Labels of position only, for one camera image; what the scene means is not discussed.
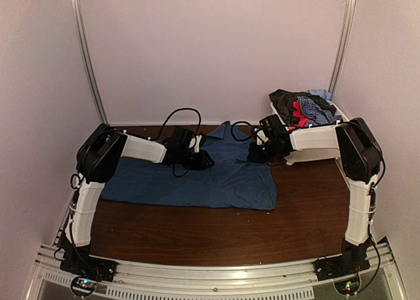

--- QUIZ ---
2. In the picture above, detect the light blue garment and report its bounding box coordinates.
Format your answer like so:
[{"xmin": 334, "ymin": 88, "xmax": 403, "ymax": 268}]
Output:
[{"xmin": 307, "ymin": 89, "xmax": 332, "ymax": 101}]

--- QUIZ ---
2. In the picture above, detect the black garment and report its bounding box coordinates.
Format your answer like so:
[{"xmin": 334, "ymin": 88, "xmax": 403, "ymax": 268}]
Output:
[{"xmin": 269, "ymin": 89, "xmax": 337, "ymax": 125}]

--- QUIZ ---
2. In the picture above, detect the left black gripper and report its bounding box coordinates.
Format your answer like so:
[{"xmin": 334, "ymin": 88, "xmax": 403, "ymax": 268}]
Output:
[{"xmin": 178, "ymin": 149, "xmax": 215, "ymax": 171}]

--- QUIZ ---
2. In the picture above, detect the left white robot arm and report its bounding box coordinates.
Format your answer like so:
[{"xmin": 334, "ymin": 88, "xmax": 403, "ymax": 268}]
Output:
[{"xmin": 65, "ymin": 123, "xmax": 215, "ymax": 247}]

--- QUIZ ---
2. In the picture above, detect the white plastic laundry bin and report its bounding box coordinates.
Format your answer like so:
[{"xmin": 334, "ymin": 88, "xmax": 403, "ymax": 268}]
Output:
[{"xmin": 285, "ymin": 120, "xmax": 341, "ymax": 165}]

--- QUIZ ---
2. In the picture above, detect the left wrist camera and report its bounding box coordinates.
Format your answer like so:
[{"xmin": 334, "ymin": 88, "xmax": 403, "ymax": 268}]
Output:
[{"xmin": 189, "ymin": 133, "xmax": 207, "ymax": 153}]

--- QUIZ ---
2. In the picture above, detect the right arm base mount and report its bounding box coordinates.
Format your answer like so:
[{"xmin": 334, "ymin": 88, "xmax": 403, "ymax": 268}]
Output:
[{"xmin": 314, "ymin": 239, "xmax": 371, "ymax": 281}]

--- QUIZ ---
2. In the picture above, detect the blue checkered shirt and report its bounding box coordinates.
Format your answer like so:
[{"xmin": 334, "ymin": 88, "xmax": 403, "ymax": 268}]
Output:
[{"xmin": 298, "ymin": 96, "xmax": 344, "ymax": 128}]

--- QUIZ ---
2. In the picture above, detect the front aluminium rail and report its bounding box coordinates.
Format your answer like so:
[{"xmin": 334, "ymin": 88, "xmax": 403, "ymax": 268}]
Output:
[{"xmin": 32, "ymin": 237, "xmax": 398, "ymax": 300}]

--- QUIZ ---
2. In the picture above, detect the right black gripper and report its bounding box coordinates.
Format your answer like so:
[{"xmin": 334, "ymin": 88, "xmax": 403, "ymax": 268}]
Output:
[{"xmin": 248, "ymin": 140, "xmax": 284, "ymax": 164}]

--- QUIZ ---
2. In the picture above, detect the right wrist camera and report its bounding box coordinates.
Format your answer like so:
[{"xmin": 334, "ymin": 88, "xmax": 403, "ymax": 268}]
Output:
[{"xmin": 253, "ymin": 127, "xmax": 268, "ymax": 145}]

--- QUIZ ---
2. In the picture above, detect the red garment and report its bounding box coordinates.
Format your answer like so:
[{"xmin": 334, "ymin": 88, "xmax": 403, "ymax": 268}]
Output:
[{"xmin": 291, "ymin": 100, "xmax": 310, "ymax": 129}]

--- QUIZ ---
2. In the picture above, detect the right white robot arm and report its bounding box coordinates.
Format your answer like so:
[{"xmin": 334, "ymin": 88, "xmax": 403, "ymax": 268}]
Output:
[{"xmin": 247, "ymin": 115, "xmax": 385, "ymax": 246}]

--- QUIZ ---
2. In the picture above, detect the left aluminium corner post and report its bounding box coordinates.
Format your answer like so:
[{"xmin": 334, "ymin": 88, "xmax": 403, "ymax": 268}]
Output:
[{"xmin": 70, "ymin": 0, "xmax": 108, "ymax": 123}]

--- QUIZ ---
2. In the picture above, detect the aluminium corner post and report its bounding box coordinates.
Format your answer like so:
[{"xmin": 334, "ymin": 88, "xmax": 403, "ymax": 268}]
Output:
[
  {"xmin": 328, "ymin": 0, "xmax": 357, "ymax": 97},
  {"xmin": 70, "ymin": 0, "xmax": 108, "ymax": 123}
]

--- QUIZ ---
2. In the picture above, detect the right black camera cable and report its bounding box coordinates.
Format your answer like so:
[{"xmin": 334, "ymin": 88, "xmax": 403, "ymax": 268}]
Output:
[{"xmin": 230, "ymin": 121, "xmax": 263, "ymax": 144}]

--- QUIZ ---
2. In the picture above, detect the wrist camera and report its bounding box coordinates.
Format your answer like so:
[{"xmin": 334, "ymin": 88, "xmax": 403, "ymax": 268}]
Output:
[
  {"xmin": 189, "ymin": 133, "xmax": 207, "ymax": 153},
  {"xmin": 253, "ymin": 127, "xmax": 268, "ymax": 145}
]

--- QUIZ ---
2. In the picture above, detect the right aluminium corner post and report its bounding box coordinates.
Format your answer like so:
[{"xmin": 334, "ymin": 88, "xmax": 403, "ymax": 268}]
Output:
[{"xmin": 328, "ymin": 0, "xmax": 357, "ymax": 97}]

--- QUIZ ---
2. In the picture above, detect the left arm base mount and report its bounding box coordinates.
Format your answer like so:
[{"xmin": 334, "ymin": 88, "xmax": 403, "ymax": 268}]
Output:
[{"xmin": 58, "ymin": 237, "xmax": 117, "ymax": 282}]

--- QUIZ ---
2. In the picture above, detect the blue polo shirt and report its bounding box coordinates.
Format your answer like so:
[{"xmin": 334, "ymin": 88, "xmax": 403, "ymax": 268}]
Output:
[{"xmin": 100, "ymin": 121, "xmax": 278, "ymax": 211}]

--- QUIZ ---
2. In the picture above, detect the left black camera cable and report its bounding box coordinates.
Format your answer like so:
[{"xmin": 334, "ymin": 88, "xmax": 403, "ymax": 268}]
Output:
[{"xmin": 157, "ymin": 107, "xmax": 202, "ymax": 143}]

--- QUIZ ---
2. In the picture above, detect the black camera cable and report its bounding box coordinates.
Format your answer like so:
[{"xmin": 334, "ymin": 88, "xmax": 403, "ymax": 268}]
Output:
[
  {"xmin": 157, "ymin": 107, "xmax": 202, "ymax": 143},
  {"xmin": 230, "ymin": 121, "xmax": 263, "ymax": 144}
]

